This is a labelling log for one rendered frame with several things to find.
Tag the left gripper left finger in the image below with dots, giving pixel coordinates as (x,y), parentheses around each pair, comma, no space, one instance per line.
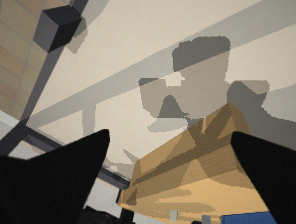
(52,188)

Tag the small white cube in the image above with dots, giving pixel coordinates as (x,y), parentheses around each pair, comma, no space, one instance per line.
(173,215)

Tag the blue open tray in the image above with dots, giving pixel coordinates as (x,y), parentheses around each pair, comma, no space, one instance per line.
(249,218)

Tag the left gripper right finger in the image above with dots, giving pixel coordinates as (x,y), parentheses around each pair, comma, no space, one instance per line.
(272,170)

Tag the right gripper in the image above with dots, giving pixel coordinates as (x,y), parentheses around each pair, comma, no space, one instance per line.
(97,217)

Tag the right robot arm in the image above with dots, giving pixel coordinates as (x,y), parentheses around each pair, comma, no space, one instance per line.
(127,216)

